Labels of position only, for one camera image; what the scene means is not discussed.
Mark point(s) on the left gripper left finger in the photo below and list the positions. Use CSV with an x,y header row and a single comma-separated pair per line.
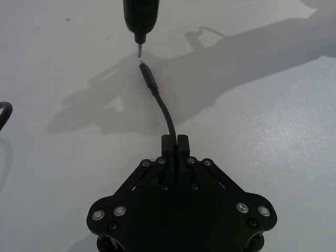
x,y
136,183

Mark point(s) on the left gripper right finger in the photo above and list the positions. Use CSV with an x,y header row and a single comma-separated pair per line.
x,y
218,183

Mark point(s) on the black electric screwdriver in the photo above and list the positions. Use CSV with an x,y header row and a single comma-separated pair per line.
x,y
141,18

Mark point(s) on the white table cloth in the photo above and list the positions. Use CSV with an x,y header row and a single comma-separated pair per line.
x,y
262,131

